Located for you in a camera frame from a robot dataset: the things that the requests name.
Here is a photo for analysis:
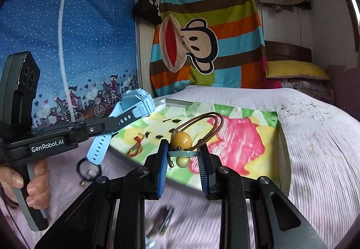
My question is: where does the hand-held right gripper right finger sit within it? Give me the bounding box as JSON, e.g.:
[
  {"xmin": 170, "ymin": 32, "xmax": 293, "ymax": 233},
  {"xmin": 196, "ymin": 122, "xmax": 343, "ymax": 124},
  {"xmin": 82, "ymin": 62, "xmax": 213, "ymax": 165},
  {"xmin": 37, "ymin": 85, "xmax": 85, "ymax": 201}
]
[{"xmin": 198, "ymin": 146, "xmax": 328, "ymax": 249}]

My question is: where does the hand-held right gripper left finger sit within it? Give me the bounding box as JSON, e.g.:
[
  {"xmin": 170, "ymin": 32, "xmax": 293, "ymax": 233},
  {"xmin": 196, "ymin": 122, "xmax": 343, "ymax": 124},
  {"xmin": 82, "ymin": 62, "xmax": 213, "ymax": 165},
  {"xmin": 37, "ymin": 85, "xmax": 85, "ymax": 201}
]
[{"xmin": 34, "ymin": 139, "xmax": 171, "ymax": 249}]

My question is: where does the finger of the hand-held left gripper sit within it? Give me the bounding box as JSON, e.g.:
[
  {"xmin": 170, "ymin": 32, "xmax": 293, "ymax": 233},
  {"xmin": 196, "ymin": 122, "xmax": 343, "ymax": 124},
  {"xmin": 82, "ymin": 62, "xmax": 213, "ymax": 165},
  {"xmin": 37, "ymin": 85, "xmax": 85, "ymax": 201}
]
[{"xmin": 84, "ymin": 107, "xmax": 140, "ymax": 137}]

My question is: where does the light blue wrist watch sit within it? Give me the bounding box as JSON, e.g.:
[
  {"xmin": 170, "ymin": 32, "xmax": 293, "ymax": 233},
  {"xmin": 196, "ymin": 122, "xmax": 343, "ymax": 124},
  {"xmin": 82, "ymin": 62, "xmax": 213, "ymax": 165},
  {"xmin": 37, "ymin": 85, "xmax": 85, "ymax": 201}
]
[{"xmin": 85, "ymin": 89, "xmax": 156, "ymax": 166}]

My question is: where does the yellow bead cord necklace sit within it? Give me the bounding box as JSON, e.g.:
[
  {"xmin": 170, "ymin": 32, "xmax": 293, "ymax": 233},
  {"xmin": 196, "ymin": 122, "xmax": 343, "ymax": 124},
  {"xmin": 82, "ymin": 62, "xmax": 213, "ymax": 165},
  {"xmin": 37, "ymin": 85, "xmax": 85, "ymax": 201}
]
[{"xmin": 167, "ymin": 112, "xmax": 225, "ymax": 168}]

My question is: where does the black hair claw clip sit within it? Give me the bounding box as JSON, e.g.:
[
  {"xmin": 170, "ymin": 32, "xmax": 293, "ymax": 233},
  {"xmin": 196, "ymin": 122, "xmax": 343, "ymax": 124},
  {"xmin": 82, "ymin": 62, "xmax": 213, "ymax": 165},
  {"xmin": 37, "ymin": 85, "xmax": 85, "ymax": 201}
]
[{"xmin": 158, "ymin": 206, "xmax": 176, "ymax": 235}]

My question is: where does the black hair tie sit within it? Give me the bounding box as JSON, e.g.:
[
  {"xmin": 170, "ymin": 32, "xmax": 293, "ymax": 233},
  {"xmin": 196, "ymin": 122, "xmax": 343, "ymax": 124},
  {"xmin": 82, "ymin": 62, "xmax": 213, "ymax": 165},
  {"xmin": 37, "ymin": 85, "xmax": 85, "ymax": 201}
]
[{"xmin": 77, "ymin": 157, "xmax": 102, "ymax": 182}]

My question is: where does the silver shallow tray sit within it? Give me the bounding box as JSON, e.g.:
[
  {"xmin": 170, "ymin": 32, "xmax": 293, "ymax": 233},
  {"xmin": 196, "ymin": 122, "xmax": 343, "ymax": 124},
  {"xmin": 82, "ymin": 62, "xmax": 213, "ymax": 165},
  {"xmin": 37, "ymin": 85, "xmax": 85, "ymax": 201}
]
[{"xmin": 108, "ymin": 98, "xmax": 291, "ymax": 199}]

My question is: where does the person's left hand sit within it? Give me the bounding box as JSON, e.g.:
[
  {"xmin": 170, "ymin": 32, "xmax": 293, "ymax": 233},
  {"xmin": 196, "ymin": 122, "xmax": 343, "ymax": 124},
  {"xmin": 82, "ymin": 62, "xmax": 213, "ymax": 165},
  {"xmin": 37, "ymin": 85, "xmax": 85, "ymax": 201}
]
[{"xmin": 0, "ymin": 159, "xmax": 51, "ymax": 208}]

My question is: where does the painted paper sheet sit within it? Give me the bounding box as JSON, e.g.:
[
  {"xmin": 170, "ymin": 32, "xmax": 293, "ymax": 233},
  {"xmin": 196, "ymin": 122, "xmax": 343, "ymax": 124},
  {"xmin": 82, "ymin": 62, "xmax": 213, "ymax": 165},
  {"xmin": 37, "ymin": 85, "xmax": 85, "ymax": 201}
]
[{"xmin": 110, "ymin": 104, "xmax": 279, "ymax": 192}]

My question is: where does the light wooden cabinet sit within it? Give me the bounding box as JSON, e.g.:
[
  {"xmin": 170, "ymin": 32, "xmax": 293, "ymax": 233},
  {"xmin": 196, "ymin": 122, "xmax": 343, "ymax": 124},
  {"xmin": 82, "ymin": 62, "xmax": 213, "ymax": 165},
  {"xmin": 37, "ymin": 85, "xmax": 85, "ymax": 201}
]
[{"xmin": 137, "ymin": 0, "xmax": 161, "ymax": 97}]

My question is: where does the blue dotted fabric wardrobe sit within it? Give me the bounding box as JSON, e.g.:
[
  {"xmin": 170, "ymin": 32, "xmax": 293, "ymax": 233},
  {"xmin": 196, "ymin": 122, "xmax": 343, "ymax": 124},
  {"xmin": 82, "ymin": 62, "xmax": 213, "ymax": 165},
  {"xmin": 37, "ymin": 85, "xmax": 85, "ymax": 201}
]
[{"xmin": 0, "ymin": 0, "xmax": 140, "ymax": 130}]

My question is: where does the striped monkey print cloth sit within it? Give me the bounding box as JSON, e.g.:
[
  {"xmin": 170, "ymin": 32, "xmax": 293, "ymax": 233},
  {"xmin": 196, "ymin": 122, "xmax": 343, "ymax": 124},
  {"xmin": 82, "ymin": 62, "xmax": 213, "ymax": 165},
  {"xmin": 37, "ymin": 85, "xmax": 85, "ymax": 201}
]
[{"xmin": 149, "ymin": 0, "xmax": 266, "ymax": 97}]

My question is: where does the black hanging bag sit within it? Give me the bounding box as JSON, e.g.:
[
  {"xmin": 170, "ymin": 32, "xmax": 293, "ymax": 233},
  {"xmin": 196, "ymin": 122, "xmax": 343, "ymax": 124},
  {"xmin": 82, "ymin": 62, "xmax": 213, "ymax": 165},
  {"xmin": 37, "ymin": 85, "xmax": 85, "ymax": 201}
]
[{"xmin": 132, "ymin": 0, "xmax": 163, "ymax": 26}]

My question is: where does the floral pillow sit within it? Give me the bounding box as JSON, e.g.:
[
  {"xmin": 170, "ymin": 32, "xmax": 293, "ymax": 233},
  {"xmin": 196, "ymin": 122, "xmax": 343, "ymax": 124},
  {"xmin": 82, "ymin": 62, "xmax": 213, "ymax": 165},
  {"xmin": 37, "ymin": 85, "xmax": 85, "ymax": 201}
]
[{"xmin": 281, "ymin": 78, "xmax": 335, "ymax": 104}]

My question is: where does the yellow pillow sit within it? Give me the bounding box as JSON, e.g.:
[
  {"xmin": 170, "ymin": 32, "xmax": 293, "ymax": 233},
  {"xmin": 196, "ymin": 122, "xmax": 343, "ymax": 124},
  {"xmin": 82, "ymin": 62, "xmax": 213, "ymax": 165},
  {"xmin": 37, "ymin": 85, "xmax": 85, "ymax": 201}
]
[{"xmin": 266, "ymin": 60, "xmax": 331, "ymax": 81}]

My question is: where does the brown wooden headboard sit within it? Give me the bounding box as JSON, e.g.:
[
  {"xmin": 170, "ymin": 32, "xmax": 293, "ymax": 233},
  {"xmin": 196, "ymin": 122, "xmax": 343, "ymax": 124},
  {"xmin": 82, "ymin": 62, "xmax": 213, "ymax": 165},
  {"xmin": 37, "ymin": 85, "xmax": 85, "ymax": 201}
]
[{"xmin": 264, "ymin": 41, "xmax": 313, "ymax": 63}]

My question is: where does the red string bracelet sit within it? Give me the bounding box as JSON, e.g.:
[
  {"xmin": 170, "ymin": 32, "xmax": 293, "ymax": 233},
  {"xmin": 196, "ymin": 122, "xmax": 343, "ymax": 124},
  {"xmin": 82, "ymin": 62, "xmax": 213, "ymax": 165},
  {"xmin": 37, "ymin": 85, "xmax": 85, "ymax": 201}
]
[{"xmin": 126, "ymin": 133, "xmax": 145, "ymax": 157}]

